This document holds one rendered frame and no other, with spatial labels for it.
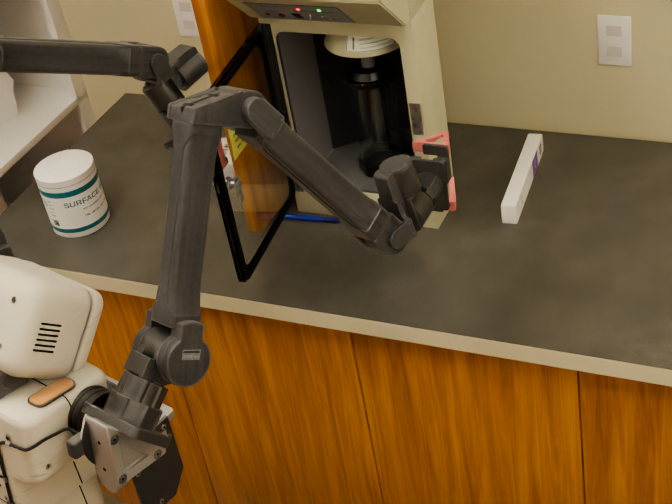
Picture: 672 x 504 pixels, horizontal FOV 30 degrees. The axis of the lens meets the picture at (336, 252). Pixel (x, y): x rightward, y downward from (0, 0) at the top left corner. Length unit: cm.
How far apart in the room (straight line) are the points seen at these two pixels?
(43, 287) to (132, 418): 23
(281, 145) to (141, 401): 44
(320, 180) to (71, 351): 47
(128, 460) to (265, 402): 84
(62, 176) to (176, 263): 90
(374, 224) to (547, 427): 59
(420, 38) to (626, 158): 59
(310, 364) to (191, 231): 77
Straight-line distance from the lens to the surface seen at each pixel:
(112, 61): 224
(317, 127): 265
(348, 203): 203
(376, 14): 225
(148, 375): 188
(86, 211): 275
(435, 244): 252
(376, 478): 273
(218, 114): 184
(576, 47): 275
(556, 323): 230
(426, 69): 241
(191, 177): 184
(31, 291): 188
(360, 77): 249
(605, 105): 280
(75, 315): 192
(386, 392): 252
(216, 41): 243
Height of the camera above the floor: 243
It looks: 36 degrees down
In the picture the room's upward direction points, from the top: 11 degrees counter-clockwise
